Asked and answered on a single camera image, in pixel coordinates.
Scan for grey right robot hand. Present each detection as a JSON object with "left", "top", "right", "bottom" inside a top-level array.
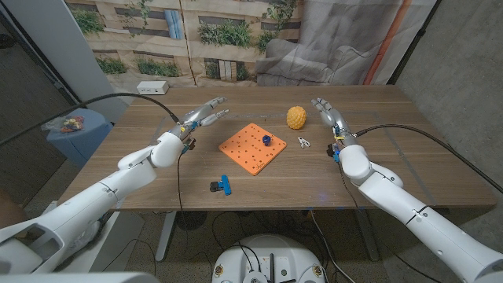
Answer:
[{"left": 310, "top": 97, "right": 358, "bottom": 162}]

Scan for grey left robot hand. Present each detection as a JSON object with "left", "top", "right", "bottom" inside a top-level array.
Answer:
[{"left": 169, "top": 97, "right": 230, "bottom": 151}]

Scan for orange peg board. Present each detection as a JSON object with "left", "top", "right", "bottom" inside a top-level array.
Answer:
[{"left": 218, "top": 123, "right": 288, "bottom": 176}]

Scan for yellow pineapple toy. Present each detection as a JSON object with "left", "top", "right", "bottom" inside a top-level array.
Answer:
[{"left": 285, "top": 105, "right": 307, "bottom": 130}]

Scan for blue and black clip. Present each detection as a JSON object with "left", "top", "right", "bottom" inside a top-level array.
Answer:
[{"left": 209, "top": 174, "right": 233, "bottom": 197}]

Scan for white power strip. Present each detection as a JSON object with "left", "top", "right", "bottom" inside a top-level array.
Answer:
[{"left": 136, "top": 80, "right": 170, "bottom": 96}]

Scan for printed backdrop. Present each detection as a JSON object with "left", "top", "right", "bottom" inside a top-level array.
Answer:
[{"left": 64, "top": 0, "right": 438, "bottom": 105}]

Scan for blue stool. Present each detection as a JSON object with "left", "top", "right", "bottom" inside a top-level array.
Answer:
[{"left": 46, "top": 108, "right": 114, "bottom": 166}]

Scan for white table leg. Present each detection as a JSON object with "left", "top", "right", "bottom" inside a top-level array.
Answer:
[{"left": 155, "top": 211, "right": 178, "bottom": 263}]

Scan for clear bag of toys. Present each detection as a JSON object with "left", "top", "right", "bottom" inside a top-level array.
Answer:
[{"left": 41, "top": 115, "right": 86, "bottom": 134}]

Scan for grey partition panel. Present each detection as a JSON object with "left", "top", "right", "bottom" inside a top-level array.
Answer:
[{"left": 2, "top": 0, "right": 129, "bottom": 123}]

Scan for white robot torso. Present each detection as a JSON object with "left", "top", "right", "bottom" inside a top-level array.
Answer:
[{"left": 211, "top": 234, "right": 327, "bottom": 283}]

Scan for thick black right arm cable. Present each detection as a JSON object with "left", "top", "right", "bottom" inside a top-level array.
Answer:
[{"left": 353, "top": 123, "right": 503, "bottom": 194}]

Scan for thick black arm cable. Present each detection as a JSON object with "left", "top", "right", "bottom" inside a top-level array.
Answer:
[
  {"left": 353, "top": 123, "right": 503, "bottom": 194},
  {"left": 0, "top": 92, "right": 181, "bottom": 147}
]

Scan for thin black cable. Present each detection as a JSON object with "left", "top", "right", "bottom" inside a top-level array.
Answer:
[{"left": 176, "top": 151, "right": 189, "bottom": 237}]

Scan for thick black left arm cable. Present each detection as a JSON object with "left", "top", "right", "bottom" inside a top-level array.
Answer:
[{"left": 0, "top": 92, "right": 181, "bottom": 147}]

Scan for grey floor cable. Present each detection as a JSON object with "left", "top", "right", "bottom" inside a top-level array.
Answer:
[{"left": 309, "top": 210, "right": 357, "bottom": 283}]

